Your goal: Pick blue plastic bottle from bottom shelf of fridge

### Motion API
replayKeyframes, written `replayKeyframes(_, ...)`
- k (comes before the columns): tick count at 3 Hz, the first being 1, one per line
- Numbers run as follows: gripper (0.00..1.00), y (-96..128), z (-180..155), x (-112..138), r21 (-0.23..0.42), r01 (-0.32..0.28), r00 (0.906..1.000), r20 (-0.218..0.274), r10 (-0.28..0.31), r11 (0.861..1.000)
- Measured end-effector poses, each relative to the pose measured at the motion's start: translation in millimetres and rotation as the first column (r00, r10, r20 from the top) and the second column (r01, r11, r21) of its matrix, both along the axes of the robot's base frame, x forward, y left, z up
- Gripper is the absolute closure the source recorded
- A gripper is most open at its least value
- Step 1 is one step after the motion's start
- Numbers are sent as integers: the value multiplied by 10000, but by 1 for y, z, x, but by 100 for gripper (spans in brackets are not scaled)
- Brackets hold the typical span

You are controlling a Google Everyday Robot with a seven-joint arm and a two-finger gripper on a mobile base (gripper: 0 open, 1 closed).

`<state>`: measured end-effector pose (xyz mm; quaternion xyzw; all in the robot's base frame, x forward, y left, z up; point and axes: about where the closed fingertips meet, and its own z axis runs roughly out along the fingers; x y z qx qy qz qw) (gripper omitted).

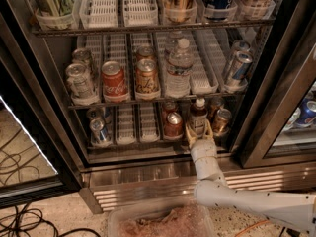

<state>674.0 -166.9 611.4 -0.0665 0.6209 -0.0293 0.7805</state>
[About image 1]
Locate clear water bottle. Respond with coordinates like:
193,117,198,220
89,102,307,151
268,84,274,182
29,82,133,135
164,31,184,57
166,38,194,98

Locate front clear water bottle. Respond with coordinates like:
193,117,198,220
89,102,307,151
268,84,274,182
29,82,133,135
166,38,194,98

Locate rear slim blue silver can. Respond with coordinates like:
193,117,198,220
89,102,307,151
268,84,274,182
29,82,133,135
222,39,251,75

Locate orange can shelf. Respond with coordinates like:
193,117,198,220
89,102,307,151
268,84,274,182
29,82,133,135
135,59,160,100
136,45,156,61

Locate red coca-cola can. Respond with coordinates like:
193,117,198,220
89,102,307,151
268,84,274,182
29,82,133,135
101,61,128,103

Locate copper can shelf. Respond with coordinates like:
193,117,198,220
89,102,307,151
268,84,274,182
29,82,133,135
162,101,178,120
164,112,183,138

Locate rear gold can bottom shelf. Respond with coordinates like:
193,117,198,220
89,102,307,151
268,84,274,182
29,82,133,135
209,97,224,117

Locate silver can shelf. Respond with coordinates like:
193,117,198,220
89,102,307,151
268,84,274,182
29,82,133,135
72,47,95,74
65,63,99,106

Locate brown bottle with white cap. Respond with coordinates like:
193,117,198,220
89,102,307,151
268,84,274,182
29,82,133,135
189,98,208,138

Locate black cables on floor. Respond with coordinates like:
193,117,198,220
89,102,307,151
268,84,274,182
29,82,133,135
0,203,102,237

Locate white can right fridge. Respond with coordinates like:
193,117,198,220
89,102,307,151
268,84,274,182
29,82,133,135
283,108,301,131

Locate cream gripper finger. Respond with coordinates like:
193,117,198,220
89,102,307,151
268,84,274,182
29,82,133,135
186,123,198,148
202,119,214,140

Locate closed right fridge door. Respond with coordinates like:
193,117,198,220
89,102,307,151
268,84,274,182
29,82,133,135
236,0,316,168

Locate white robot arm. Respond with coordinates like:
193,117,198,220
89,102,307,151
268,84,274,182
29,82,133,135
185,120,316,237

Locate orange cable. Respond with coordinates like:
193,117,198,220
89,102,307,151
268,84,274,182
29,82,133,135
234,218,271,237

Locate blue pepsi can right fridge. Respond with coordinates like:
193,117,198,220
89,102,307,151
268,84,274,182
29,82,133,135
295,99,316,127

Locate front orange can middle shelf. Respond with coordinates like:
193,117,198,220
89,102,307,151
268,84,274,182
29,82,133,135
135,59,160,100

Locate front blue can bottom shelf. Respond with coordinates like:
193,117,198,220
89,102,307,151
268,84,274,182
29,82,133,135
90,118,111,143

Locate black plug adapter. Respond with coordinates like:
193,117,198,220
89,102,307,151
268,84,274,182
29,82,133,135
286,229,300,237

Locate slim blue silver can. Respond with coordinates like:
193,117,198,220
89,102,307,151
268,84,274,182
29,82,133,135
225,51,253,87
222,39,251,75

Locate rear orange can middle shelf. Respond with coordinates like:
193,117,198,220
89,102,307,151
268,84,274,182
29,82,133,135
136,45,156,61

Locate open fridge glass door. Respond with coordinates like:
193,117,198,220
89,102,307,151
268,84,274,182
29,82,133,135
0,18,82,208

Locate rear copper can bottom shelf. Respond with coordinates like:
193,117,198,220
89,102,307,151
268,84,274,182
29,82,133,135
162,101,178,120

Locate rear silver can middle shelf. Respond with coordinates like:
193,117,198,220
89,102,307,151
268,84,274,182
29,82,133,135
72,47,95,74

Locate front gold can bottom shelf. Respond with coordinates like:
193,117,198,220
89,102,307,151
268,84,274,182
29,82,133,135
211,109,232,134

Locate gold tall can top shelf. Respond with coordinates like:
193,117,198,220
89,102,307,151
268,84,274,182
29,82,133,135
163,0,194,23

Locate rear blue can bottom shelf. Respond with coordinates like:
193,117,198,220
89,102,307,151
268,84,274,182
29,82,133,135
86,107,112,123

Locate clear plastic bin with cloth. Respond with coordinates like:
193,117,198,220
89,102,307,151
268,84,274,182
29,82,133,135
108,196,216,237

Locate front slim blue silver can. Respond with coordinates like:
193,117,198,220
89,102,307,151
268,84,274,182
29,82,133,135
225,51,253,87

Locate front copper can bottom shelf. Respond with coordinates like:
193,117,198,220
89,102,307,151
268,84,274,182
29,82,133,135
164,112,183,138

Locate rear clear water bottle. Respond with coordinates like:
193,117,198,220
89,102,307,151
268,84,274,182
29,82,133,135
164,31,184,57

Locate steel fridge bottom grille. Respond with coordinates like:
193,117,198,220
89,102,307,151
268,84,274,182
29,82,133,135
79,155,316,214

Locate front silver can middle shelf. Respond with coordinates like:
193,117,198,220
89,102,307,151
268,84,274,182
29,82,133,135
65,63,99,106

